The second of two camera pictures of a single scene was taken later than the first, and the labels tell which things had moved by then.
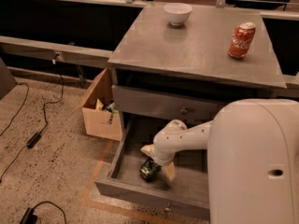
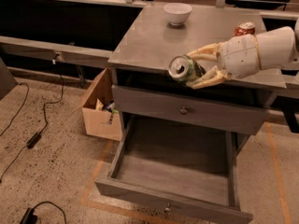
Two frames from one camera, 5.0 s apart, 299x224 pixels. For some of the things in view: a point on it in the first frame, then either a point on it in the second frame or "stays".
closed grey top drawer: (165, 103) stays
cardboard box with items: (102, 116) stays
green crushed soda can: (149, 169) to (183, 68)
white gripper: (162, 157) to (239, 58)
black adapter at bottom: (29, 217) stays
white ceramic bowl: (177, 13) stays
